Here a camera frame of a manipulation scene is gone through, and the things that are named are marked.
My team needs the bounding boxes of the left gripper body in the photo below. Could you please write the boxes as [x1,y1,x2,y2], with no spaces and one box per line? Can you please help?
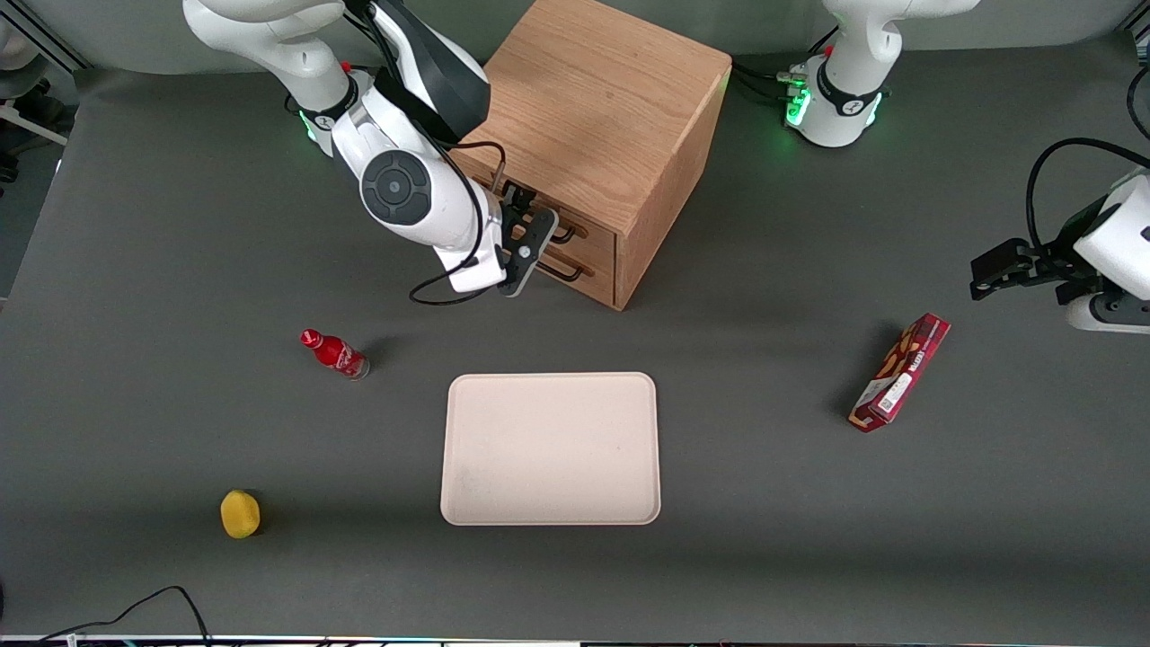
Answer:
[1060,173,1150,303]

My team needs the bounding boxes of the black metal drawer handle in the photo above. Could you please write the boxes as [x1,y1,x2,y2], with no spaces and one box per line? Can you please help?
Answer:
[537,255,595,284]
[490,162,590,245]

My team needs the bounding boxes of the wooden drawer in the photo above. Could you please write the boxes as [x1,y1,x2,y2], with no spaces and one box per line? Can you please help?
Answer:
[454,148,619,272]
[530,235,618,307]

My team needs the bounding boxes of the wooden drawer cabinet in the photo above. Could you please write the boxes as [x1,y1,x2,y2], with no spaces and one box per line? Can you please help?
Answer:
[447,0,733,312]

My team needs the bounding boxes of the red snack box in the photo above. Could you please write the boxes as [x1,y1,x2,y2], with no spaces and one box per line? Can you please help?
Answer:
[848,313,951,434]

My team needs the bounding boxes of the red soda bottle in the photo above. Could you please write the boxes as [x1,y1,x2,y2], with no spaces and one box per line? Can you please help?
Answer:
[299,328,371,381]

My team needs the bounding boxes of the beige plastic tray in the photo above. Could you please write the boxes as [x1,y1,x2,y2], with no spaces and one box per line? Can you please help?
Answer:
[439,371,662,527]

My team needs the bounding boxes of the yellow lemon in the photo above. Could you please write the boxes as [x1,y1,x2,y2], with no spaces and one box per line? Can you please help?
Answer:
[220,490,262,540]

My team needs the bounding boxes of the white background stand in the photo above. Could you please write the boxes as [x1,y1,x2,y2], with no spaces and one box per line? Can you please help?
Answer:
[0,102,69,147]

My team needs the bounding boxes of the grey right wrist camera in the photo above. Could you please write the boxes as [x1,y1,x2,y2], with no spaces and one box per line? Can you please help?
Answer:
[497,207,560,298]

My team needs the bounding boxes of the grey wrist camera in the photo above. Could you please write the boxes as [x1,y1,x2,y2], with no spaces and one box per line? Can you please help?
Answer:
[1066,293,1150,336]
[497,207,560,298]

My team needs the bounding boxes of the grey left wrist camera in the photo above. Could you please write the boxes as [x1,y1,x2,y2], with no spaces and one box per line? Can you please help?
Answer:
[1066,293,1150,336]

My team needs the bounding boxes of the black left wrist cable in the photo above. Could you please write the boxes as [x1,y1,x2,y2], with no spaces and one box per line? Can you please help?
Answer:
[1027,137,1150,254]

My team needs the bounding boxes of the black looped cable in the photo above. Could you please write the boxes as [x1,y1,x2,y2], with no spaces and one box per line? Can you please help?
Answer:
[1127,65,1150,141]

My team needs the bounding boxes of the black left base cables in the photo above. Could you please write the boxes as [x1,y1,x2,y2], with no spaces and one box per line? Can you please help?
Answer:
[732,27,808,105]

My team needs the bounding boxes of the thin black floor cable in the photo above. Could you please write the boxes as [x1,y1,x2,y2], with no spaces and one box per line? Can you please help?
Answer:
[40,586,213,644]

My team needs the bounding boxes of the aluminium frame bar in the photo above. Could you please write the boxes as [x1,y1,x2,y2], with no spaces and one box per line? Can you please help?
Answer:
[9,0,93,73]

